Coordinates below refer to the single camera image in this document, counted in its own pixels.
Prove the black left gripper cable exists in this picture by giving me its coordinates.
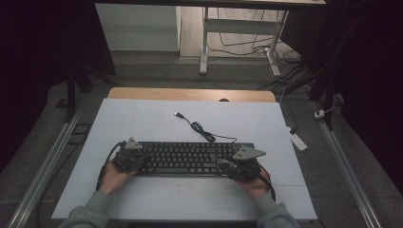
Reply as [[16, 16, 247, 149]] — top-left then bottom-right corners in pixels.
[[95, 141, 126, 192]]

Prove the white table cover sheet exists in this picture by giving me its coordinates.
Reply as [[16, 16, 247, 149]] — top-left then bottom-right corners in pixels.
[[51, 98, 317, 221]]

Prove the black computer keyboard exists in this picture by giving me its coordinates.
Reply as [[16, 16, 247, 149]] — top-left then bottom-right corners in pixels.
[[134, 141, 256, 178]]

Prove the wooden table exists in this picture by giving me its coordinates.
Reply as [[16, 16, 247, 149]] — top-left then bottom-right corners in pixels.
[[107, 87, 277, 104]]

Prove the person's right hand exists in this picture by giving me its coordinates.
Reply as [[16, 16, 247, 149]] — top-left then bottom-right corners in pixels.
[[236, 167, 272, 200]]

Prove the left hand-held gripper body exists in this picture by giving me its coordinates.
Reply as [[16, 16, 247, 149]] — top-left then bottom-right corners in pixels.
[[112, 136, 150, 175]]

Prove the white power strip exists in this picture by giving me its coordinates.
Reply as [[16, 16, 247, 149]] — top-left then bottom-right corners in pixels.
[[286, 126, 309, 152]]

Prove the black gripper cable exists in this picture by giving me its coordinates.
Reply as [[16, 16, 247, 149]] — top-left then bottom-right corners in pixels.
[[95, 141, 126, 192], [257, 164, 278, 202]]

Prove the black stand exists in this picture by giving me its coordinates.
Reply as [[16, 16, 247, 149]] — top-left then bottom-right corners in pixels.
[[64, 60, 96, 124], [307, 61, 337, 131]]

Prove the metal floor rail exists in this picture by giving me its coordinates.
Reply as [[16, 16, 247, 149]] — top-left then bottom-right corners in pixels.
[[6, 107, 84, 228], [312, 101, 383, 228]]

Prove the white desk frame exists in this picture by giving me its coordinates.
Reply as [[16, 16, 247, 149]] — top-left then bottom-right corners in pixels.
[[199, 6, 290, 77]]

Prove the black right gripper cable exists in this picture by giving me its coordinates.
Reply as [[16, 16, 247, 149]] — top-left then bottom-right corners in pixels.
[[257, 164, 278, 202]]

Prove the white cabinet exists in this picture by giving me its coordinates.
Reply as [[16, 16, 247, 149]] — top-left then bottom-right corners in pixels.
[[94, 3, 182, 52]]

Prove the black keyboard cable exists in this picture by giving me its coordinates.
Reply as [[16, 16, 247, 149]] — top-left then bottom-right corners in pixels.
[[173, 111, 238, 144]]

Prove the black floor cable tangle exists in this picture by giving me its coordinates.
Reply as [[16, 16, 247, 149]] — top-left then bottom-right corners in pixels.
[[207, 8, 302, 66]]

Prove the dark curtain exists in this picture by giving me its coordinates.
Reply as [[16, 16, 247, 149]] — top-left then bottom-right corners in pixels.
[[0, 0, 116, 174], [279, 0, 403, 193]]

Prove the person's left hand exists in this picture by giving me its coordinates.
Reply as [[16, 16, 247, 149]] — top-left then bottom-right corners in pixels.
[[99, 161, 139, 196]]

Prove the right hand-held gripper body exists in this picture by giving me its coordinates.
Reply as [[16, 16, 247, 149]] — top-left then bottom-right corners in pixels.
[[226, 145, 267, 183]]

